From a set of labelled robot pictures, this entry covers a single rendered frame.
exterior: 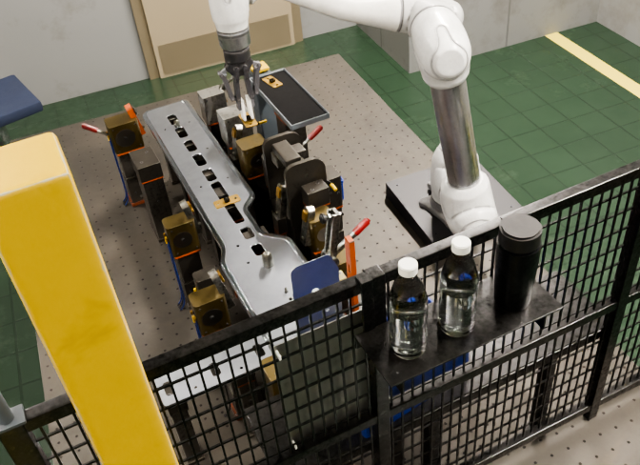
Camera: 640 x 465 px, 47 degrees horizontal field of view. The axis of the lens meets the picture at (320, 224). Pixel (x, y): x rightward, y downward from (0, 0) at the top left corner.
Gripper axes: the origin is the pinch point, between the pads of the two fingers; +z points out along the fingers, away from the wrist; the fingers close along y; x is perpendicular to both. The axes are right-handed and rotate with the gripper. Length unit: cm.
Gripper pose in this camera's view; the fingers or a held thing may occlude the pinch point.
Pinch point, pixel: (246, 108)
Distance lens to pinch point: 225.0
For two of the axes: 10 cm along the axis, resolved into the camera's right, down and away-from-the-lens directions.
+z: 0.8, 7.6, 6.4
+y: -9.2, 3.1, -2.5
